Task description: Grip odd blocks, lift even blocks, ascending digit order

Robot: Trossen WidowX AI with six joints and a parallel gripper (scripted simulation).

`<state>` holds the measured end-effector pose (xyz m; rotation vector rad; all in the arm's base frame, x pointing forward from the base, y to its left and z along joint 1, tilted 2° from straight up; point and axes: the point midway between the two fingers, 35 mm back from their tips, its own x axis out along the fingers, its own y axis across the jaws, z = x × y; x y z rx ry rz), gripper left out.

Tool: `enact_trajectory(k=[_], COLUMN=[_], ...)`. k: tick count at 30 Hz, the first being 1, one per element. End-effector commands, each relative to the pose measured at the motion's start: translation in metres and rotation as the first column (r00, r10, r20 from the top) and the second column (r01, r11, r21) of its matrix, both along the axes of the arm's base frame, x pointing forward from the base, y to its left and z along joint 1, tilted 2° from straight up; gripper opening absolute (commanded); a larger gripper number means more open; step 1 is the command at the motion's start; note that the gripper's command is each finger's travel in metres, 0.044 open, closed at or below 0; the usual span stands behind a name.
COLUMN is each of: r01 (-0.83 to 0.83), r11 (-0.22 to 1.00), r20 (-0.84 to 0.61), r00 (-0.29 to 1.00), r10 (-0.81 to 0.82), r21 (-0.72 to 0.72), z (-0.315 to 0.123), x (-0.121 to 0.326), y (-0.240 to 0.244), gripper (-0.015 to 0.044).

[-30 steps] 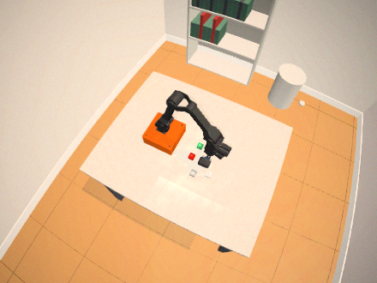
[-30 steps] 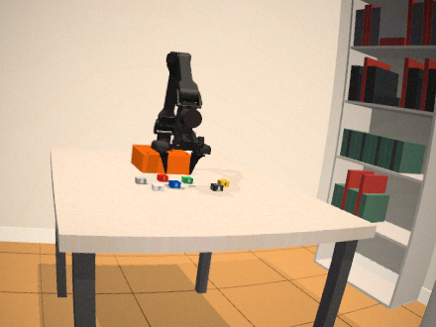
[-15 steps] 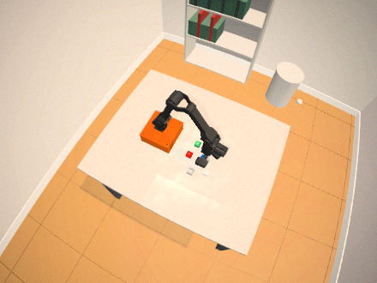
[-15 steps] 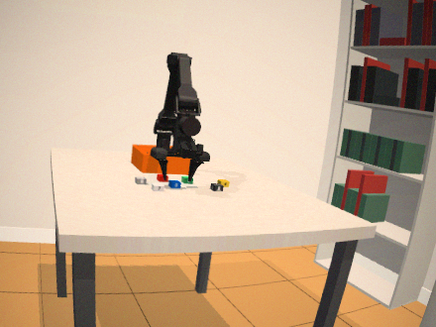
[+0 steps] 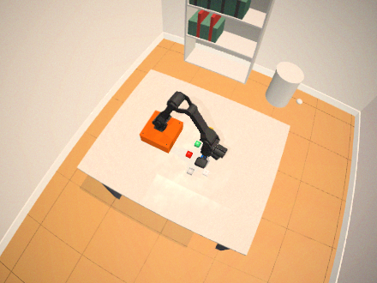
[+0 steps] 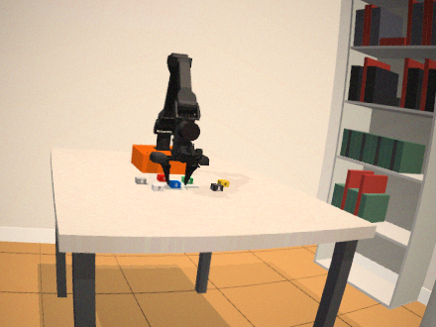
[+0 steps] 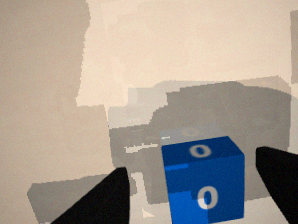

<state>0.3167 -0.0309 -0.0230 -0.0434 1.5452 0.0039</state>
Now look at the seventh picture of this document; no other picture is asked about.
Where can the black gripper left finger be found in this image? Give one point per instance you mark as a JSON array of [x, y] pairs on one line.
[[107, 203]]

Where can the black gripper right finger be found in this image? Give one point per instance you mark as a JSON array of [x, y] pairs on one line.
[[279, 172]]

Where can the blue block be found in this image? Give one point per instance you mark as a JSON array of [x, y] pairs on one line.
[[204, 179]]

